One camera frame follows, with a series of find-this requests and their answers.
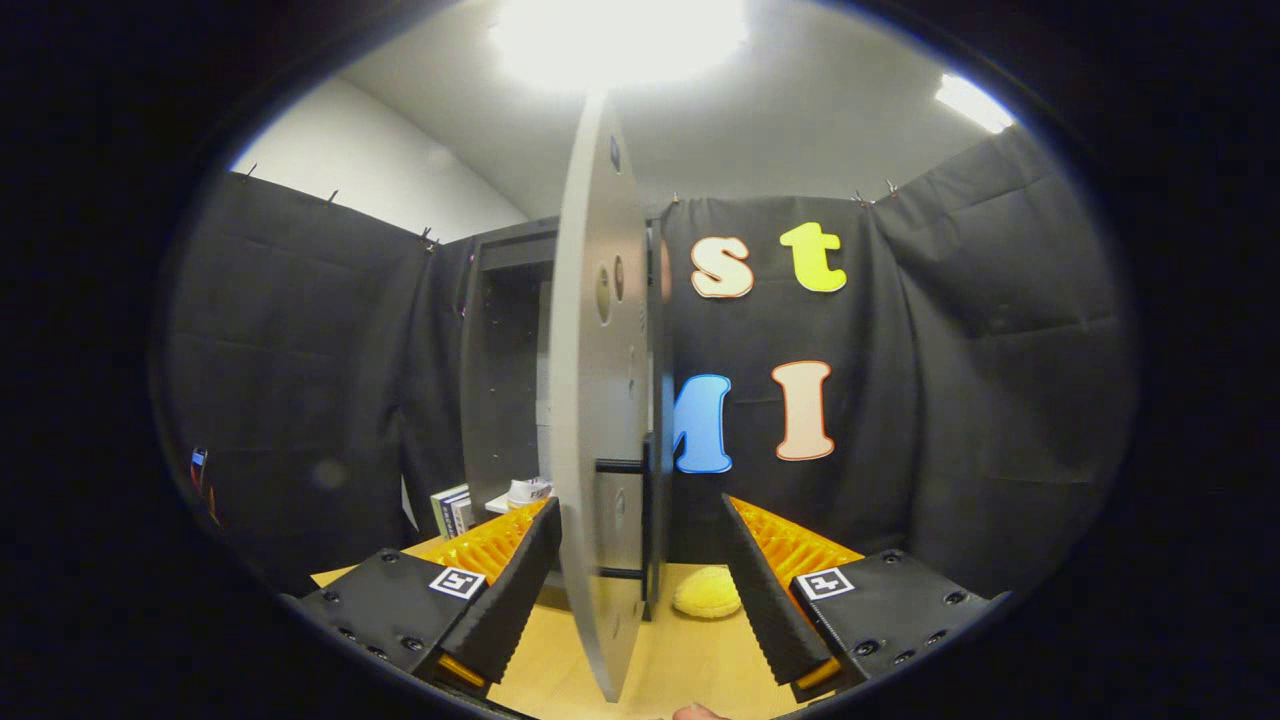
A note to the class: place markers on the yellow plush object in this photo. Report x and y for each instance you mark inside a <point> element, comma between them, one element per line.
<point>707,592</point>

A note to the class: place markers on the small ceiling light strip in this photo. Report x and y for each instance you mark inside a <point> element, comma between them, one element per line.
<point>975,102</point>

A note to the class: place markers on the black backdrop cloth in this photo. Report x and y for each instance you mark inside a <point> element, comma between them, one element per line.
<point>1000,350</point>

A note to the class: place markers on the green and white book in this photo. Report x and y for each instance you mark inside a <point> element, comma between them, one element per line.
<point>438,512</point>

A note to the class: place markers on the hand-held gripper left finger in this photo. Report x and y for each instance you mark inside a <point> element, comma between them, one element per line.
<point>520,590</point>

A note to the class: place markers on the blue book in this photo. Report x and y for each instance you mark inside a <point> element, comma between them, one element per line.
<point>452,512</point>

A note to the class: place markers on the white paper sheet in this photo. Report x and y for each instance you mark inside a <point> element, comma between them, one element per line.
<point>408,505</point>

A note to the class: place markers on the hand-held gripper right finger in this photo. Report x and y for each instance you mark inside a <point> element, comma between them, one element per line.
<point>765,600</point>

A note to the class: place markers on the white cabinet shelf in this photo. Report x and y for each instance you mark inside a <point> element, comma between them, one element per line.
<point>497,505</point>

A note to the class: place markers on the white canvas shoe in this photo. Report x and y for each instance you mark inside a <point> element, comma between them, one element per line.
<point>528,491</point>

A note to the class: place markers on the beige shoe cabinet door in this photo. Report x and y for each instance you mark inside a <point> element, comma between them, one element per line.
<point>590,400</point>

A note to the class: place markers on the dark grey shoe cabinet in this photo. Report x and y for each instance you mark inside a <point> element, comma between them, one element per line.
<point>500,400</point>

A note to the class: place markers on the large ceiling light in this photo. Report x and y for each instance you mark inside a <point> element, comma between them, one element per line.
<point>620,40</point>

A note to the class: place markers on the white and grey book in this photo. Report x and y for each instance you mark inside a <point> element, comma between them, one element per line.
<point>465,514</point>

